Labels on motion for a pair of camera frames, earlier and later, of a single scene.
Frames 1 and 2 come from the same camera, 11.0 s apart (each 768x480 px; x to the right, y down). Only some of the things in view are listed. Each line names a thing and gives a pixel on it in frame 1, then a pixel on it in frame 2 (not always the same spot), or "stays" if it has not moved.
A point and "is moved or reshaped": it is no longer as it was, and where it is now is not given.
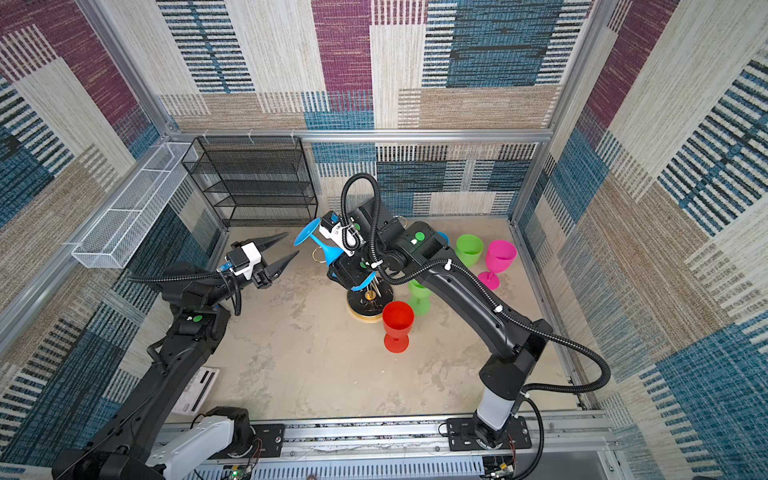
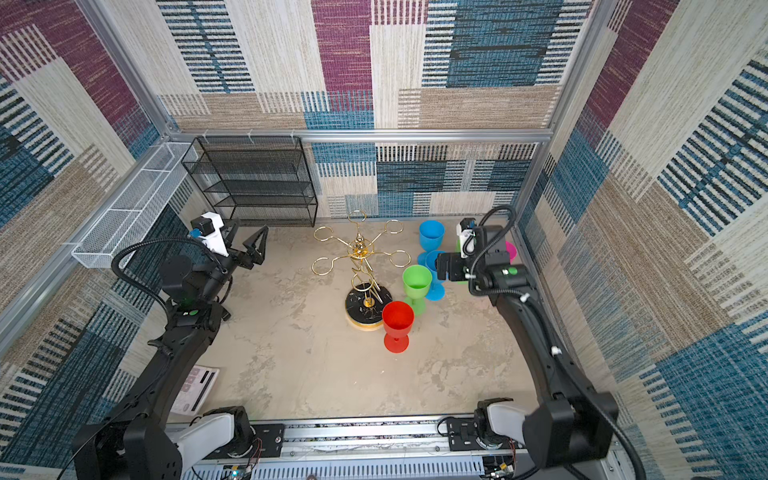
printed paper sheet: [196, 392] stays
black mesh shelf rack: [254, 181] stays
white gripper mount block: [342, 234] to [466, 230]
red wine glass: [397, 317] stays
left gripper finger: [274, 269] to [227, 232]
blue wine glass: [330, 252] is moved or reshaped
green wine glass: [419, 298] stays
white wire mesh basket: [110, 239] stays
